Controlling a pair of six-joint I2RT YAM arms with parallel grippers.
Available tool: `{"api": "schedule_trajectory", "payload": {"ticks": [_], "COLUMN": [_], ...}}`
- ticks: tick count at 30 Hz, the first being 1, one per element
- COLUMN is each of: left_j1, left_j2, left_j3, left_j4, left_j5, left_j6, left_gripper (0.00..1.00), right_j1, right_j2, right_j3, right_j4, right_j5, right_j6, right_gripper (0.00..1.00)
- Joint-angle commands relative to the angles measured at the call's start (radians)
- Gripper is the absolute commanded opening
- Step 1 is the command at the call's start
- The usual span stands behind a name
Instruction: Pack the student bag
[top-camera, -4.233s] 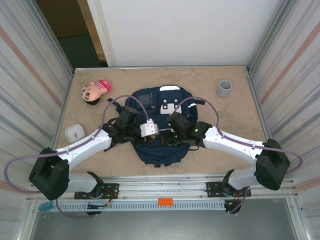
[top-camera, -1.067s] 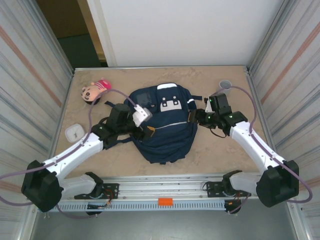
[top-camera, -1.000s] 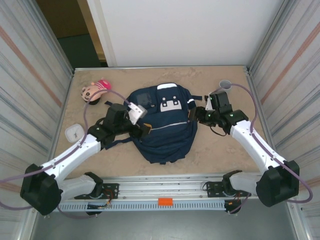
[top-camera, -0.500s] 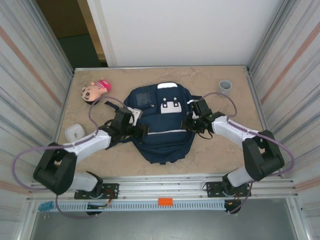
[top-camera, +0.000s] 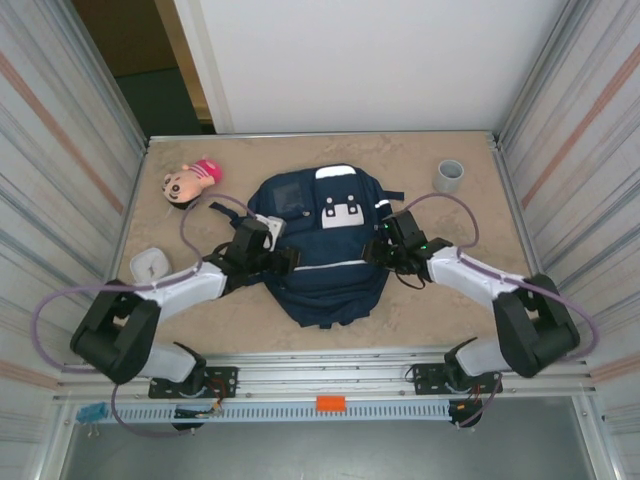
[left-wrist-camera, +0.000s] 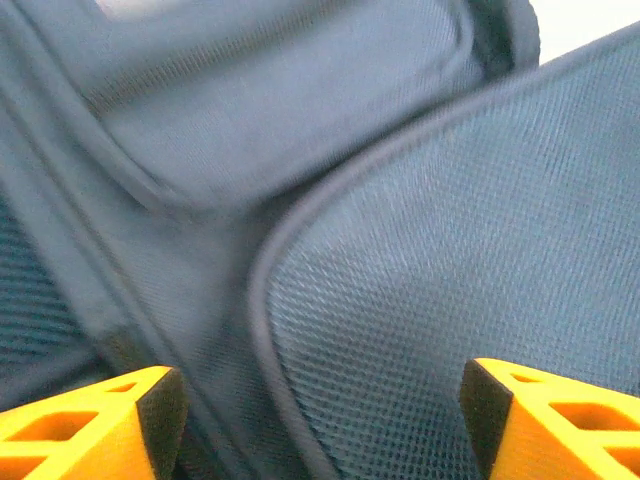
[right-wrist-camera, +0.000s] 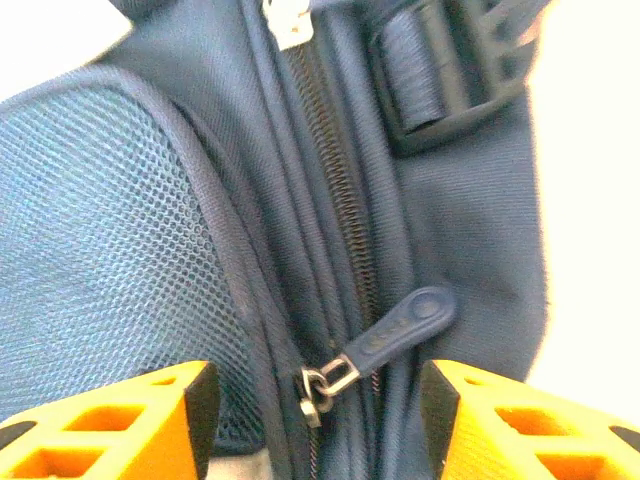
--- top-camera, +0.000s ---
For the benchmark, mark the navy blue backpack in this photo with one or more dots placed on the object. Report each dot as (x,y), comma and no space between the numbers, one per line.
(325,285)

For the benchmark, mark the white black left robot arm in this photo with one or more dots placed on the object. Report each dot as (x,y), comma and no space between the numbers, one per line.
(190,287)

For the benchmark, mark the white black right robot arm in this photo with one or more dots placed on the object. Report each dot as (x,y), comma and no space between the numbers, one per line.
(465,272)

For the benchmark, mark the grey plastic cup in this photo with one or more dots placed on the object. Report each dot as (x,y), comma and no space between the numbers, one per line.
(449,177)

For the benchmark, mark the cartoon boy plush doll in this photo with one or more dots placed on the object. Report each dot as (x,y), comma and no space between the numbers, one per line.
(190,181)

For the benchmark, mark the white round container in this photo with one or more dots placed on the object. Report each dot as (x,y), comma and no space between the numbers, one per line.
(147,264)

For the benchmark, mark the aluminium table edge profile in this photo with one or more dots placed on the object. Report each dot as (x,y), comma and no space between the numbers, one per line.
(300,135)

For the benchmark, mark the orange rectangular tag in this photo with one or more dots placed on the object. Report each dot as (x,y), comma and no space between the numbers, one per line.
(331,404)

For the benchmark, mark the beige door jamb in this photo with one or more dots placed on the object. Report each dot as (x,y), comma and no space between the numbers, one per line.
(185,55)

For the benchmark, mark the blue clip tag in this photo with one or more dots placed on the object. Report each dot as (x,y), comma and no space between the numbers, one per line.
(92,413)

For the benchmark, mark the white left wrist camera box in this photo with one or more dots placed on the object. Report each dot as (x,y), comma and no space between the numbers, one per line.
(274,226)

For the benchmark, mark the aluminium mounting rail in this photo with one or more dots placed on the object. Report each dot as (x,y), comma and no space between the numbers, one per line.
(325,372)

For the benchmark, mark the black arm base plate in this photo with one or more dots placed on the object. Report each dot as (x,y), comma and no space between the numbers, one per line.
(225,375)
(425,375)

